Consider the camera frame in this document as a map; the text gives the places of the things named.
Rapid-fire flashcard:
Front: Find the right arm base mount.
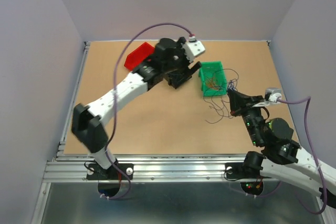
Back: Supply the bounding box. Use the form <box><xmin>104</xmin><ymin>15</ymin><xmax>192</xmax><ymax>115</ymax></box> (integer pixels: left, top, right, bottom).
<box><xmin>220</xmin><ymin>162</ymin><xmax>271</xmax><ymax>180</ymax></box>

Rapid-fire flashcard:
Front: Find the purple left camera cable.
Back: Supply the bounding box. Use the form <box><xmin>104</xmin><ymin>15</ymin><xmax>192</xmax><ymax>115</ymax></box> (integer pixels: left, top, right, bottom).
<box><xmin>104</xmin><ymin>22</ymin><xmax>196</xmax><ymax>200</ymax></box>

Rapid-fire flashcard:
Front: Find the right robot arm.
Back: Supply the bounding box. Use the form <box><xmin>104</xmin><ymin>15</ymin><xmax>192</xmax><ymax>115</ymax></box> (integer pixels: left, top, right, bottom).
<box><xmin>225</xmin><ymin>88</ymin><xmax>335</xmax><ymax>208</ymax></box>

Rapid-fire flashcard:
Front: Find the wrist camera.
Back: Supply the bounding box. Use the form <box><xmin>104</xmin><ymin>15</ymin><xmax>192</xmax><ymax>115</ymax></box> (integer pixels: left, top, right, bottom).
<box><xmin>182</xmin><ymin>34</ymin><xmax>206</xmax><ymax>62</ymax></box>
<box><xmin>253</xmin><ymin>88</ymin><xmax>282</xmax><ymax>108</ymax></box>

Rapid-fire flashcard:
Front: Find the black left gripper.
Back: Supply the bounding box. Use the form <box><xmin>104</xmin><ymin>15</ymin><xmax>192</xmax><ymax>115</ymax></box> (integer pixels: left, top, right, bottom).
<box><xmin>163</xmin><ymin>37</ymin><xmax>201</xmax><ymax>80</ymax></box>

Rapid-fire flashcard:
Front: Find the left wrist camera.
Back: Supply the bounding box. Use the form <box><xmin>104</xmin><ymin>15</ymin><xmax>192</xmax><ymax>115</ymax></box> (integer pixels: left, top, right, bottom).
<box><xmin>182</xmin><ymin>34</ymin><xmax>206</xmax><ymax>62</ymax></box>

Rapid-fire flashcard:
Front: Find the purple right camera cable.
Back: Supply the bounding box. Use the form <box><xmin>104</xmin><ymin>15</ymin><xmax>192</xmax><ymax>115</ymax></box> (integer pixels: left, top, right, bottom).
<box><xmin>258</xmin><ymin>95</ymin><xmax>329</xmax><ymax>215</ymax></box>

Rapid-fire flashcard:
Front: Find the green plastic bin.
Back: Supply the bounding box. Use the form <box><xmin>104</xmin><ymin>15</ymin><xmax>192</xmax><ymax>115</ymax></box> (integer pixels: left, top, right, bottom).
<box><xmin>198</xmin><ymin>61</ymin><xmax>227</xmax><ymax>98</ymax></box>

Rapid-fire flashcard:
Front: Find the black plastic bin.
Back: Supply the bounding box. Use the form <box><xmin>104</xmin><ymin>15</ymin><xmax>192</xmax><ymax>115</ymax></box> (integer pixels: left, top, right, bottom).
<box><xmin>163</xmin><ymin>68</ymin><xmax>192</xmax><ymax>89</ymax></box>

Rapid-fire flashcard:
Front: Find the red plastic bin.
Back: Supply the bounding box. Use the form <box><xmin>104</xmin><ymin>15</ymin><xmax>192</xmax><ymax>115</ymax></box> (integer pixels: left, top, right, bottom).
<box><xmin>124</xmin><ymin>42</ymin><xmax>154</xmax><ymax>71</ymax></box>

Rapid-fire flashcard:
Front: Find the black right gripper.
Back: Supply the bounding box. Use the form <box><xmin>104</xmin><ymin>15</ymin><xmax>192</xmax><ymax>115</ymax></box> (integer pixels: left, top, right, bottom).
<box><xmin>226</xmin><ymin>88</ymin><xmax>264</xmax><ymax>146</ymax></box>

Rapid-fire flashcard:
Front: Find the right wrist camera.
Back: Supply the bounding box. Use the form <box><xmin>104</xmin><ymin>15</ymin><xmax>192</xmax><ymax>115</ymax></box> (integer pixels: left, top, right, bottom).
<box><xmin>253</xmin><ymin>88</ymin><xmax>282</xmax><ymax>108</ymax></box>

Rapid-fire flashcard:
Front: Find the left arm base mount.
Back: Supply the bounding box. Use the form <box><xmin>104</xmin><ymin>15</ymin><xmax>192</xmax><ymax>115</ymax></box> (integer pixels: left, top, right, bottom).
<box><xmin>84</xmin><ymin>162</ymin><xmax>134</xmax><ymax>180</ymax></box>

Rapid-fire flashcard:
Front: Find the aluminium table frame rail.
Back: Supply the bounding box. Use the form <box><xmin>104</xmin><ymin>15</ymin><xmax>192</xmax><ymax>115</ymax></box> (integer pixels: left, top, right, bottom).
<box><xmin>31</xmin><ymin>40</ymin><xmax>336</xmax><ymax>224</ymax></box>

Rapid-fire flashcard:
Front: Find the purple camera cable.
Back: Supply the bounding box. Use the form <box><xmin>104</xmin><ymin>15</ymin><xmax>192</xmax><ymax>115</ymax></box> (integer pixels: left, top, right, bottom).
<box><xmin>258</xmin><ymin>95</ymin><xmax>329</xmax><ymax>215</ymax></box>
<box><xmin>104</xmin><ymin>22</ymin><xmax>196</xmax><ymax>200</ymax></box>

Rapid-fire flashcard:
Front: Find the blue thin cable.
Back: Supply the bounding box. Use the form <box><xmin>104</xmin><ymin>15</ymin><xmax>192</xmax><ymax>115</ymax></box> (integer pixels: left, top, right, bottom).
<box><xmin>203</xmin><ymin>68</ymin><xmax>239</xmax><ymax>124</ymax></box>

